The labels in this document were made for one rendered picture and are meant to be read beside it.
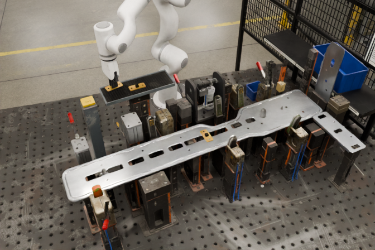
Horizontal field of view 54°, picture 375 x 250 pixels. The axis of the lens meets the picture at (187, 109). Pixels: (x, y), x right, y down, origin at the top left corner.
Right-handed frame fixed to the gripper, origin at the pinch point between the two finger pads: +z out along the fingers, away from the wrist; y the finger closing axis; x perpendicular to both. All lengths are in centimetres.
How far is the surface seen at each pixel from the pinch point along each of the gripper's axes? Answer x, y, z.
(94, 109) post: -12.5, 1.4, 10.2
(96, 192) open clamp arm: -32, 44, 14
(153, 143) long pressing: 4.5, 27.9, 22.4
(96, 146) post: -15.6, 0.4, 36.1
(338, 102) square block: 97, 65, 17
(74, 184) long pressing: -37, 29, 22
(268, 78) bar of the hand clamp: 76, 32, 11
